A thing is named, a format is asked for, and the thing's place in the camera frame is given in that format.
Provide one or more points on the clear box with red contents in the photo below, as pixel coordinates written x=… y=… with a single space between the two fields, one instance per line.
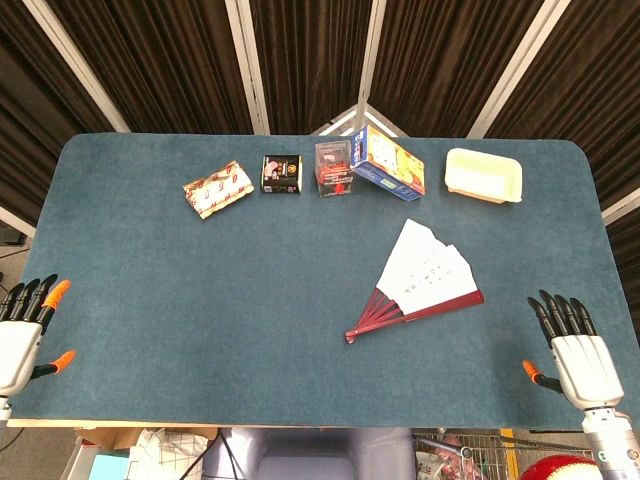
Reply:
x=334 y=172

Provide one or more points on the red ribbed paper folding fan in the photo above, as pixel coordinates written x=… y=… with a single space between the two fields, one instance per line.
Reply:
x=425 y=270

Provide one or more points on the dark brown curtain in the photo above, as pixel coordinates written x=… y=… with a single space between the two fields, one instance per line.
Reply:
x=175 y=50

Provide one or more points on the gold red printed snack packet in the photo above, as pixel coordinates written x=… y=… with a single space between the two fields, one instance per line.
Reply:
x=220 y=189

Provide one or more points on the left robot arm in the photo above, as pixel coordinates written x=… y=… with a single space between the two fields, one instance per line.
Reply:
x=4 y=407

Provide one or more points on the lavender robot torso base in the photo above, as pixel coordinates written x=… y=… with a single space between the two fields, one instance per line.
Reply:
x=310 y=455

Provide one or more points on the brown cardboard box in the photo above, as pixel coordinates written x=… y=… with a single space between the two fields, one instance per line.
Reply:
x=110 y=437

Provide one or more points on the red and white ball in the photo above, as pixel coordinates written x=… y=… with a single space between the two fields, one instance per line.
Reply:
x=555 y=470

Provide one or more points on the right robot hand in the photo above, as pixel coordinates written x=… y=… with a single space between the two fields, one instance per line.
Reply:
x=585 y=367

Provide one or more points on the teal box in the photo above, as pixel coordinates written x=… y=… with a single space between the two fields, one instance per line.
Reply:
x=110 y=467

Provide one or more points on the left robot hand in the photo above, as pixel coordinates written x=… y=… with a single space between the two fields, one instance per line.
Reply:
x=17 y=345

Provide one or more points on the cream plastic food tray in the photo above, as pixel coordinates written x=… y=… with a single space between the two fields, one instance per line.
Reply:
x=482 y=175

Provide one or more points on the white checked cloth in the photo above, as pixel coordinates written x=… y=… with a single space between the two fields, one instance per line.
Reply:
x=165 y=455

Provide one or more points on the blue felt table mat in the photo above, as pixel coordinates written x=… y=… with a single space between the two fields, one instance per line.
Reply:
x=200 y=300

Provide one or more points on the white partition frame post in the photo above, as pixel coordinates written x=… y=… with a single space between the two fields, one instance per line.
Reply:
x=247 y=60
x=72 y=60
x=373 y=50
x=523 y=60

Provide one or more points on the small black printed box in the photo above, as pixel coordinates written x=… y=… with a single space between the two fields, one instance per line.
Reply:
x=281 y=172

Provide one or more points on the blue yellow cardboard box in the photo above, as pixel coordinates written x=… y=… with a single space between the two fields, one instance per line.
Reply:
x=387 y=162

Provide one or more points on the white triangular frame stand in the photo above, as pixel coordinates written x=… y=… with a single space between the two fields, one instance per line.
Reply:
x=340 y=119

